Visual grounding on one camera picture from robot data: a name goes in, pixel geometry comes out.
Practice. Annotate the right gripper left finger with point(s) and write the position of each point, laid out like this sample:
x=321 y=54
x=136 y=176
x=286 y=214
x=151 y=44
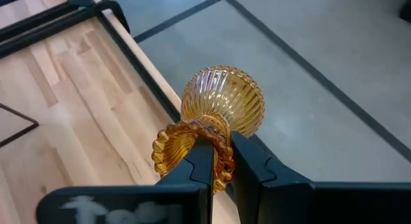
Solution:
x=128 y=204

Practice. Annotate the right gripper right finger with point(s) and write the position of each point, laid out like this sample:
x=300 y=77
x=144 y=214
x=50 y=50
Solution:
x=289 y=204

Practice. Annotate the amber glass candle holder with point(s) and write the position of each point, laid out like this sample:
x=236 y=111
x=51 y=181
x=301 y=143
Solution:
x=224 y=99

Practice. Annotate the wooden riser shelf black legs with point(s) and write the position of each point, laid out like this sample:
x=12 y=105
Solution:
x=9 y=124

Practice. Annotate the black metal table frame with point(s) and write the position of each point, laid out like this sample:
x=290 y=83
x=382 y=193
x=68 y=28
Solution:
x=147 y=76

